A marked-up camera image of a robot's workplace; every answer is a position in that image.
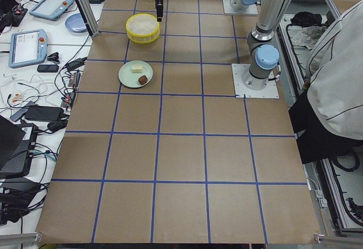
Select blue round plate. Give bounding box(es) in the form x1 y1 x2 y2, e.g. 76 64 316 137
65 13 87 33

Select teach pendant tablet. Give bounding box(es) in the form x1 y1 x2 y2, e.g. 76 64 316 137
29 0 74 21
9 29 48 69

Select black laptop computer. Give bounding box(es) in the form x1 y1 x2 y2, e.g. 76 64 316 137
1 117 38 179

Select yellow bamboo steamer basket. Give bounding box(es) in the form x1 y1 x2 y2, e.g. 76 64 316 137
125 13 160 44

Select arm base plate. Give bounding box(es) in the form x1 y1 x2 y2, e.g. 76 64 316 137
231 64 280 99
222 0 259 16

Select aluminium frame post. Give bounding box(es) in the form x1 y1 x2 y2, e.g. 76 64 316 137
75 0 100 37

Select small black remote box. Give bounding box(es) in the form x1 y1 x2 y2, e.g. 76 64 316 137
37 64 59 73

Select lower teach pendant tablet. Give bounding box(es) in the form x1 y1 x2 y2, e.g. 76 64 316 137
9 29 48 69

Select brown steamed bun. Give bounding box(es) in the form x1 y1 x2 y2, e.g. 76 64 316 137
138 75 148 86

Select light green plate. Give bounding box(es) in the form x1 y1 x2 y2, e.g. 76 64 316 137
119 60 153 88

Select upper teach pendant tablet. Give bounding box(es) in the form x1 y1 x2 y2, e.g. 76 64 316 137
29 0 74 21

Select person in white jacket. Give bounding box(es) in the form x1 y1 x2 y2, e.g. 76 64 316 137
288 0 363 164

